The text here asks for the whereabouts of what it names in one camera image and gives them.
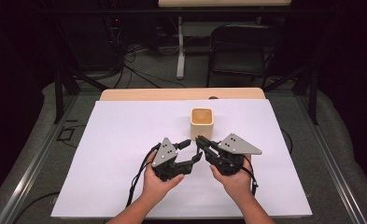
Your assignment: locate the light wooden table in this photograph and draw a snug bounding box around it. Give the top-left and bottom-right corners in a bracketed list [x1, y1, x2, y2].
[99, 87, 266, 102]

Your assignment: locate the black metal frame stand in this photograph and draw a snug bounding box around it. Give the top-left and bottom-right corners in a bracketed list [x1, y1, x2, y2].
[263, 63, 319, 126]
[53, 66, 109, 125]

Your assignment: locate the black floor cable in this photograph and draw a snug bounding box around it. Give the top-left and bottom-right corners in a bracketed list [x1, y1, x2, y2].
[12, 191, 61, 224]

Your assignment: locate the thin black cable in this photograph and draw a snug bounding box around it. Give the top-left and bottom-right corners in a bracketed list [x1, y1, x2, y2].
[279, 127, 294, 155]

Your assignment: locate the cream square cup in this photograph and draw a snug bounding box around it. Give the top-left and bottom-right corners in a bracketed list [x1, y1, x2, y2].
[190, 106, 216, 142]

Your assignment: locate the bundle of floor cables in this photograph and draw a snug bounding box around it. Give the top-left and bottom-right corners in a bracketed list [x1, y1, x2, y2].
[107, 17, 189, 90]

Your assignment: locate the black folding chair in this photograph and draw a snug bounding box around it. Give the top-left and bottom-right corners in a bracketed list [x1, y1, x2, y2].
[205, 23, 282, 89]

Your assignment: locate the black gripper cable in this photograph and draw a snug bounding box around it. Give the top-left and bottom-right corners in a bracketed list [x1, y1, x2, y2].
[242, 155, 260, 197]
[125, 143, 162, 209]

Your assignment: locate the white paper sheet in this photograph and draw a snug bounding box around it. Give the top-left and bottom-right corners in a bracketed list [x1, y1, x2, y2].
[50, 98, 314, 218]

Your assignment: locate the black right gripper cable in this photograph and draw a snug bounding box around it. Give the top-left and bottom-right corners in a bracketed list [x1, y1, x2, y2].
[242, 155, 260, 197]

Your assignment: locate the person's right hand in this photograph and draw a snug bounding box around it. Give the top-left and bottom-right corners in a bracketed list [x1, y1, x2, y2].
[209, 153, 254, 203]

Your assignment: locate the aluminium floor rail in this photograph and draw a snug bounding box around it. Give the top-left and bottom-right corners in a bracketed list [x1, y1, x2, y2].
[296, 94, 367, 224]
[0, 94, 79, 224]

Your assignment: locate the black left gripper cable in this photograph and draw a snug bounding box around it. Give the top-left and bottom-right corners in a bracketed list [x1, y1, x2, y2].
[125, 143, 162, 209]

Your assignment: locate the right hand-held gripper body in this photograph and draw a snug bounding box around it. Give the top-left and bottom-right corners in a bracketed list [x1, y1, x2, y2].
[207, 133, 263, 175]

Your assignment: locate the person's left hand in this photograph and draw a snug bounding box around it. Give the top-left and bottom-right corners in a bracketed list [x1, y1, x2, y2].
[142, 164, 185, 204]

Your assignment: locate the white desk leg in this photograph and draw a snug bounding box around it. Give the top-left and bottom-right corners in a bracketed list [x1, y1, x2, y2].
[176, 16, 186, 80]

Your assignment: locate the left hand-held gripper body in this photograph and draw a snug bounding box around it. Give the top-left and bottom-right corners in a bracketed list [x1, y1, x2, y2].
[151, 137, 194, 182]

